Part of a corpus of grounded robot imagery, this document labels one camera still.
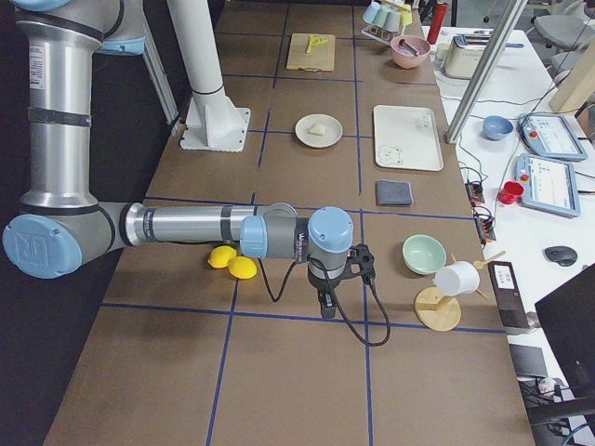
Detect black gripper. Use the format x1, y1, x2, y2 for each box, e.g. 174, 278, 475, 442
308, 264, 343, 319

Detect beige round plate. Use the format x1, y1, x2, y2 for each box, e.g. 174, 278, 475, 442
295, 113, 343, 149

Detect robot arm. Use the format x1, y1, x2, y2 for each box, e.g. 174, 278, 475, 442
2, 1, 355, 319

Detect white bear serving tray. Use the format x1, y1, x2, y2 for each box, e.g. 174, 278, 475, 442
373, 105, 443, 172

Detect yellow lemon lower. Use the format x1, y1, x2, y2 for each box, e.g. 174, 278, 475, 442
227, 256, 258, 280

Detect yellow lemon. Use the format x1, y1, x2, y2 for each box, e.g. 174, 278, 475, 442
207, 245, 237, 269
227, 256, 258, 280

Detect mint green bowl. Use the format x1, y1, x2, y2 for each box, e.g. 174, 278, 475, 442
402, 234, 446, 275

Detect wooden mug tree stand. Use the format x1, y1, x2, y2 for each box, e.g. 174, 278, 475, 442
414, 251, 506, 332

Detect yellow lemon upper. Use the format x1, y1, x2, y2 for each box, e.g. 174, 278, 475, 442
207, 245, 237, 269

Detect folded grey cloth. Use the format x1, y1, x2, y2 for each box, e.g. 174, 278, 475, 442
375, 179, 414, 207

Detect white mug on stand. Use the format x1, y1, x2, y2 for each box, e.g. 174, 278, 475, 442
433, 261, 480, 296

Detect orange power strip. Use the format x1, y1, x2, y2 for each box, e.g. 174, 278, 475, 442
465, 180, 496, 246

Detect black box with label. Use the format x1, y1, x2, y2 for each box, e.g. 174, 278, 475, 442
488, 261, 533, 335

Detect red mug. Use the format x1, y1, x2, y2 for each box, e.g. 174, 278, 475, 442
496, 181, 524, 204

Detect black monitor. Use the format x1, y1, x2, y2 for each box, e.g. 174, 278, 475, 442
527, 266, 594, 425

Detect blue bowl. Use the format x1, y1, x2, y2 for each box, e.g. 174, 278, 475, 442
482, 115, 514, 141

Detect black computer mouse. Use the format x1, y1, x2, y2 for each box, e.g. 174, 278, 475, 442
543, 245, 578, 267

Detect bamboo cutting board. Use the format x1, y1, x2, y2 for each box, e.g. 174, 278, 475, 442
285, 33, 336, 72

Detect blue teach pendant near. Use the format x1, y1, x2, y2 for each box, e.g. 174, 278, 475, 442
514, 153, 581, 217

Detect blue teach pendant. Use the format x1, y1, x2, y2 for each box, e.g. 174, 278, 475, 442
518, 112, 588, 162
514, 153, 581, 217

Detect pink bowl with ice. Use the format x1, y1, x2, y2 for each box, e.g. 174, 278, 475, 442
390, 35, 430, 69

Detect yellow-green plastic knife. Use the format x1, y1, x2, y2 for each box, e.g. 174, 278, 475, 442
305, 34, 320, 54

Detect steel black-tipped tongs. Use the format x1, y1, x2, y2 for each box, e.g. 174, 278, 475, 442
399, 39, 419, 57

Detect blue teach pendant far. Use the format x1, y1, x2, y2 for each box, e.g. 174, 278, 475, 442
518, 112, 588, 162

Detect cream toaster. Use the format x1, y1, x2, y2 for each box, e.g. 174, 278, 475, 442
443, 34, 491, 80

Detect grey-blue cup on rack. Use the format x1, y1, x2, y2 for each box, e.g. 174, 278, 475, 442
384, 8, 402, 33

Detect light blue cup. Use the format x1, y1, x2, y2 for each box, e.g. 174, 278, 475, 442
362, 1, 381, 24

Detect mint cup on rack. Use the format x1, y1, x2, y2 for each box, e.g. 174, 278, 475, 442
373, 5, 391, 29

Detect yellow cup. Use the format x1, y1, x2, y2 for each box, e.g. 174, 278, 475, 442
400, 5, 413, 28

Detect red thermos bottle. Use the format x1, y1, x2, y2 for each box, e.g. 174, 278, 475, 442
427, 1, 448, 45

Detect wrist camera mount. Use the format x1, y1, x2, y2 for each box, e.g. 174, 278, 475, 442
347, 243, 376, 286

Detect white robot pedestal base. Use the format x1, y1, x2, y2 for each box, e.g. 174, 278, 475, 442
167, 0, 251, 152

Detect wire cup rack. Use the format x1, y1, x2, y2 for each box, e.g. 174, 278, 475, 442
361, 24, 401, 46

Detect aluminium frame post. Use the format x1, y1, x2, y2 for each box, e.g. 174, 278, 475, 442
444, 0, 528, 144

